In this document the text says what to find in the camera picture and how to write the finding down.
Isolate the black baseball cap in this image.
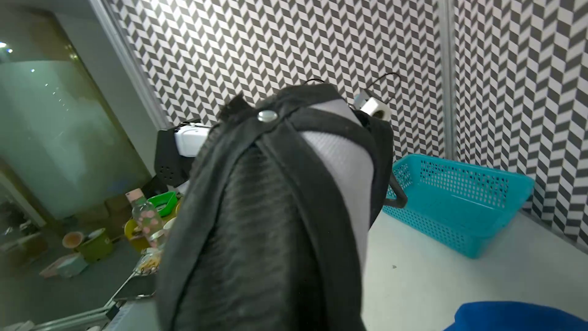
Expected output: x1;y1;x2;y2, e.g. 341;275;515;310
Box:
156;84;407;330

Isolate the aluminium corner post right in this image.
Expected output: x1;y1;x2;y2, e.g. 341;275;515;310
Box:
438;0;458;160

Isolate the aluminium corner post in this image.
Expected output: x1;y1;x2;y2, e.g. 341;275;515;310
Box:
88;0;172;130
438;0;458;160

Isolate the teal plastic basket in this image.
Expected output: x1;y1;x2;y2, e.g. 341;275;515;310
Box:
383;154;534;259

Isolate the pink floral bottle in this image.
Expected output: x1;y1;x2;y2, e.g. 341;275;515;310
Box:
126;188;164;248

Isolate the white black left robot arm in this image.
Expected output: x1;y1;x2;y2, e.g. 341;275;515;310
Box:
154;118;211;188

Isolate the blue baseball cap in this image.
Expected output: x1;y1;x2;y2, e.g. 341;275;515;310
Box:
446;301;587;331

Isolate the aluminium corner post left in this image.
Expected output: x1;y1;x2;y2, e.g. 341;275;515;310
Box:
88;0;172;130

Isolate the yellow bucket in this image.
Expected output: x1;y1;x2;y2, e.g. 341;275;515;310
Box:
123;219;149;253

